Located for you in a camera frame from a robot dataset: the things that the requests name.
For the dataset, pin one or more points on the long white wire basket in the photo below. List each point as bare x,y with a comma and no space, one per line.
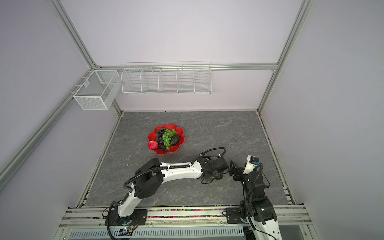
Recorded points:
167,78

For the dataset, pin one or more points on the aluminium front rail frame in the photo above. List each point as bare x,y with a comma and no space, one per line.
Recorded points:
294,221

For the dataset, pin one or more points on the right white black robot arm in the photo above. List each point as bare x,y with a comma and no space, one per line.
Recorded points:
256,208

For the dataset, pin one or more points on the green grape bunch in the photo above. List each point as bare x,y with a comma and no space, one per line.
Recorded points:
167,137

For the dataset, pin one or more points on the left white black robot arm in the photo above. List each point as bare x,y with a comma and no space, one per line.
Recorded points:
148,179

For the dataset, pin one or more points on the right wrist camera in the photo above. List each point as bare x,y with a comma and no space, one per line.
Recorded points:
252,163

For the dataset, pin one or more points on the small white mesh basket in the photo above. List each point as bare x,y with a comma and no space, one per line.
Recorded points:
99,90

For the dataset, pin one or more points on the dark avocado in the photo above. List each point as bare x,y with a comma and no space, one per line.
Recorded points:
175,140
215,176

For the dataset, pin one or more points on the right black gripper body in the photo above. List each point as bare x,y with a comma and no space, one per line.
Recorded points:
245,179

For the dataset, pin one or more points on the red apple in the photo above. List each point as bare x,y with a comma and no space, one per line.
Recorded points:
153,145

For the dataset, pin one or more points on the red flower-shaped fruit bowl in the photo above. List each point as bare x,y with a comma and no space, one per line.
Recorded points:
180,131

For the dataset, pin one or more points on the white vent grille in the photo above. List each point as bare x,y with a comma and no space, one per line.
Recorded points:
157,233

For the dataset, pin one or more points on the dark purple grape bunch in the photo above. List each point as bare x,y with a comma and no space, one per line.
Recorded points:
160,139

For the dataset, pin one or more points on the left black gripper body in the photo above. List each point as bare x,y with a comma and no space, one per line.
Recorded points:
214,175

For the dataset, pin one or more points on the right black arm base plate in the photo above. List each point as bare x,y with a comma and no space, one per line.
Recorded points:
235,215

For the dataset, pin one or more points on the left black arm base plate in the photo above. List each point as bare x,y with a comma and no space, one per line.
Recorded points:
138,217

